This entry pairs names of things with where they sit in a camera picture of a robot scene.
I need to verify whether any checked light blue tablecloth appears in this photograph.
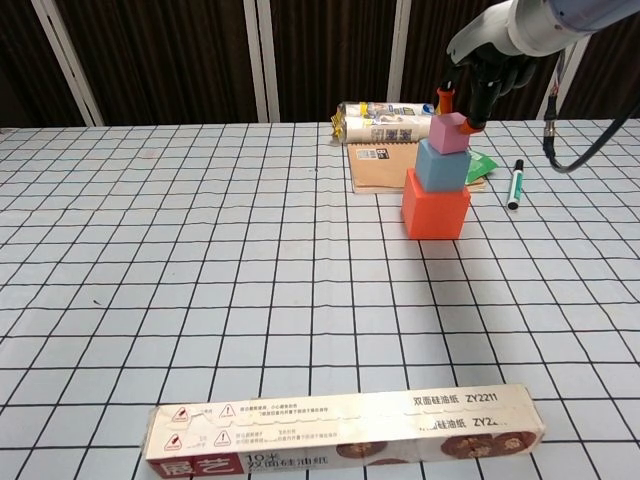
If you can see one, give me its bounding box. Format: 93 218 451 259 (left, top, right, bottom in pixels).
0 118 640 480

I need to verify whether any long baking paper box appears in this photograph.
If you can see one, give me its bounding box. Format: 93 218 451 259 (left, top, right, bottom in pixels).
143 383 547 476

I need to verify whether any aluminium post with bracket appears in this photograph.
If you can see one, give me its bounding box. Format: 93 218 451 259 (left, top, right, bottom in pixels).
387 0 419 104

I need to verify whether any blue foam cube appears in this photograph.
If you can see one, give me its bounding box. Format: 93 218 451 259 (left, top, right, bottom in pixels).
414 138 472 194

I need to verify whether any green foil packet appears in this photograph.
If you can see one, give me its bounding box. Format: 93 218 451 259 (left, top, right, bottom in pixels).
463 148 500 184

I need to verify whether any pink foam cube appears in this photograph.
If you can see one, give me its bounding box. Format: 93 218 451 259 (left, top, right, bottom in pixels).
428 112 471 156

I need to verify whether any double aluminium frame post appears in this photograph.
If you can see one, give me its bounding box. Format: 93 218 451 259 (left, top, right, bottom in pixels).
243 0 281 123

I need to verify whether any white yellow snack package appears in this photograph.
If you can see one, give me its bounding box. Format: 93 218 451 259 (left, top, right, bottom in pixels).
329 99 441 146

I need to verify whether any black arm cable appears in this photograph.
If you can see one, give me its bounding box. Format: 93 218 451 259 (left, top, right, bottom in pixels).
542 47 640 175

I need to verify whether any brown cardboard box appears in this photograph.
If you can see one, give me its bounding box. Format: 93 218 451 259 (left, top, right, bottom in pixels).
346 141 489 195

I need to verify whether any green white marker pen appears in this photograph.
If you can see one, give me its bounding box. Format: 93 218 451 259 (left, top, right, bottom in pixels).
505 158 526 211

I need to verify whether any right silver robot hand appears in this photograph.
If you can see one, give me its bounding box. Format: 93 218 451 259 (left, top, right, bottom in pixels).
434 2 540 137

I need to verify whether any orange-red foam cube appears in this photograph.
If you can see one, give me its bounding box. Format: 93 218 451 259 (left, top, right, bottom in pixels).
401 168 472 242

